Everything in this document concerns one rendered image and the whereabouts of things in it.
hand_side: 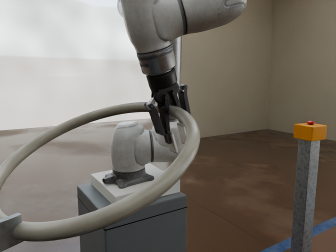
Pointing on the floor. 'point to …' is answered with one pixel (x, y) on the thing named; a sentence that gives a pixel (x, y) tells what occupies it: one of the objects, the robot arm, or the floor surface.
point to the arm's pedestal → (136, 225)
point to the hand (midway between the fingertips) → (177, 138)
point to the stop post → (305, 183)
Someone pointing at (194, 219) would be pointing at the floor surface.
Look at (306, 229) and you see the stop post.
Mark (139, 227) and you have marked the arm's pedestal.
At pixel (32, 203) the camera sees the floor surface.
